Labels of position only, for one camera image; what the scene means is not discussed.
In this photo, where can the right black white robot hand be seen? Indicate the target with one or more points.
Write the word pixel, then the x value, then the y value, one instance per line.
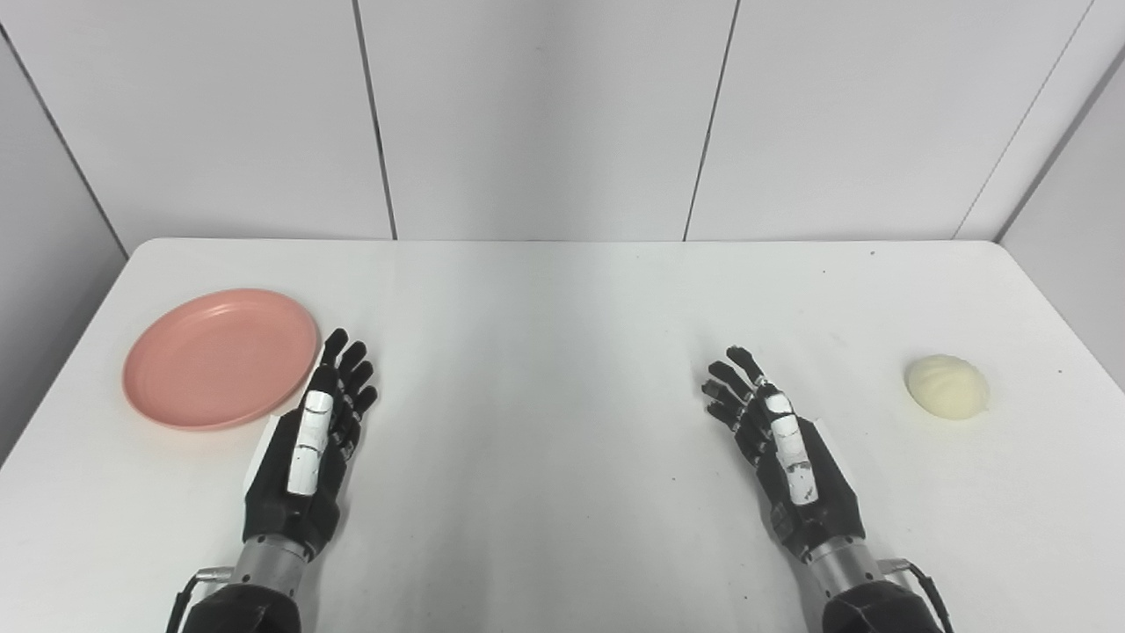
pixel 804 479

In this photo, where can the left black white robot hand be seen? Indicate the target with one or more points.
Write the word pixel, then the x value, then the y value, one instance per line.
pixel 303 475

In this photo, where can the pink round plate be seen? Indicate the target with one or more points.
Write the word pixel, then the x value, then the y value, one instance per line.
pixel 220 359

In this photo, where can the white steamed bun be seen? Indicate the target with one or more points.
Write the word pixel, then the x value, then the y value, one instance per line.
pixel 947 387

